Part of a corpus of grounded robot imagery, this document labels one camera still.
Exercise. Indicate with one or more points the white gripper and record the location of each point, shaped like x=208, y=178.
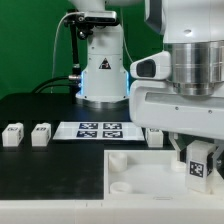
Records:
x=154, y=105

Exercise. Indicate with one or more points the white front fence wall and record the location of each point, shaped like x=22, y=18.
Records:
x=112, y=212

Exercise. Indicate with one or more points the black camera stand pole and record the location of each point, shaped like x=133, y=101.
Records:
x=76, y=70

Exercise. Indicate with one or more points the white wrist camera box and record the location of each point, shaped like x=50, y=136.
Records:
x=156, y=67

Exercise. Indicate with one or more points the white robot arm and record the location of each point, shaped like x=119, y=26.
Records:
x=179, y=87

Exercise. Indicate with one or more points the white square tabletop part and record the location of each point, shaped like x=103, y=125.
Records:
x=150, y=174

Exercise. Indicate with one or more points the black camera on stand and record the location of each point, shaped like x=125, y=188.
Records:
x=84, y=22

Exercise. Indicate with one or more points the white sheet with markers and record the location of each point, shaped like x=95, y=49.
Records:
x=126, y=131

